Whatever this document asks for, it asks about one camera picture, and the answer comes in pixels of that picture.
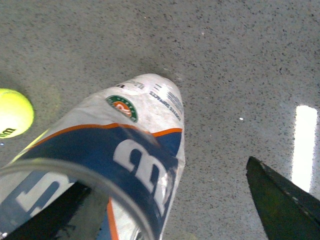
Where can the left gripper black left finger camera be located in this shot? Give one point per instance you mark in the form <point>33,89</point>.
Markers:
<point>77,214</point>

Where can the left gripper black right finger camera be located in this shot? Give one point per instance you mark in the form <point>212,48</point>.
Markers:
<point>286,211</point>

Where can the clear tennis ball can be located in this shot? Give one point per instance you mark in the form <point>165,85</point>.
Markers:
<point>126,141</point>

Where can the yellow tennis ball with logo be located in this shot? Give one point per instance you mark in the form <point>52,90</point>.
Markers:
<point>16,113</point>

